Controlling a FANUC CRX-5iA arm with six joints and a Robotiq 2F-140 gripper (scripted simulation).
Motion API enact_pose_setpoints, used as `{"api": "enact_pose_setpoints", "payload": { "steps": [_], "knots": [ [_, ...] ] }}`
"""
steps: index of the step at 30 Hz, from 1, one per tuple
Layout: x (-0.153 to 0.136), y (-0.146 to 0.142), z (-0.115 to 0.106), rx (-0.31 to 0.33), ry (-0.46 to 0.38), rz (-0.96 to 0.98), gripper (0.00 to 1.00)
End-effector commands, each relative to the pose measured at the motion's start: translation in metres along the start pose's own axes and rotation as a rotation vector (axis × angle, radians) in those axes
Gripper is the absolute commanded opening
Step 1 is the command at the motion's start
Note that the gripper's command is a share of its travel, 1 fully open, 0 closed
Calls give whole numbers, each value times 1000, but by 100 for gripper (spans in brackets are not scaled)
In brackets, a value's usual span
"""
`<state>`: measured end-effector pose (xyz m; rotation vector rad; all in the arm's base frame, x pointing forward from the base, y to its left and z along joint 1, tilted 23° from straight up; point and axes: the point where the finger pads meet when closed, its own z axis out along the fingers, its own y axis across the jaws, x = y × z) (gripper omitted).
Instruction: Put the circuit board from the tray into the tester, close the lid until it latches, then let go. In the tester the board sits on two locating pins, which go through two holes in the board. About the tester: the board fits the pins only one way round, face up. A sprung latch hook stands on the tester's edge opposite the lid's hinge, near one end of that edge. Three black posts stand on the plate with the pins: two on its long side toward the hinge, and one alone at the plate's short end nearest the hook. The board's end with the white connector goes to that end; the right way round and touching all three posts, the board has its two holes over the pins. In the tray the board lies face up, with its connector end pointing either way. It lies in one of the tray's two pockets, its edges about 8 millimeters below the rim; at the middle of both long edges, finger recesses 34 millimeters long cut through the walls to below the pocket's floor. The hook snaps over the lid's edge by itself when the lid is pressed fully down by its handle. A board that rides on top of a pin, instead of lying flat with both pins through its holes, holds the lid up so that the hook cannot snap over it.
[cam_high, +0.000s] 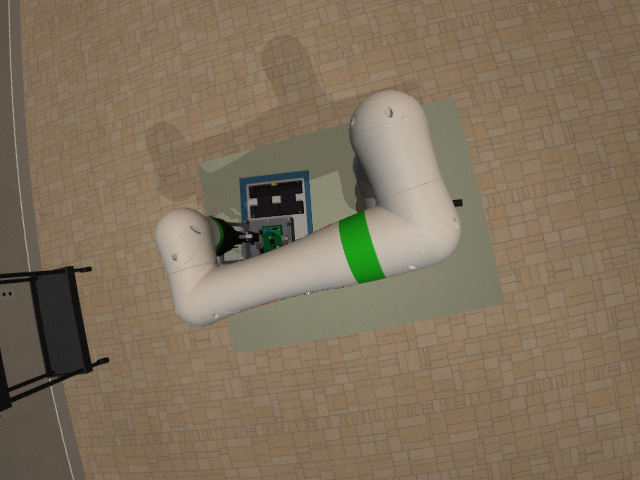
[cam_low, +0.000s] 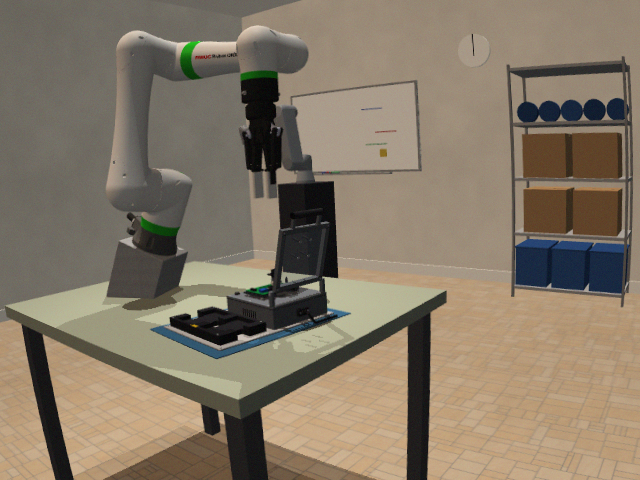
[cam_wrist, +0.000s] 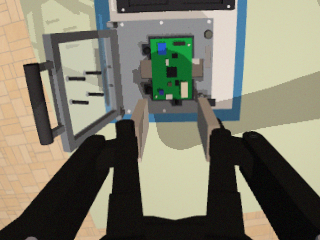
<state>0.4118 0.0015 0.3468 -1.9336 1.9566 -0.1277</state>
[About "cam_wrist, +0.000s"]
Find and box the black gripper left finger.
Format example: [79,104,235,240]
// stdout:
[0,99,149,240]

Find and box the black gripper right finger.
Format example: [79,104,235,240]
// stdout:
[197,97,320,240]

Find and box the green circuit board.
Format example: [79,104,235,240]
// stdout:
[150,38,192,100]

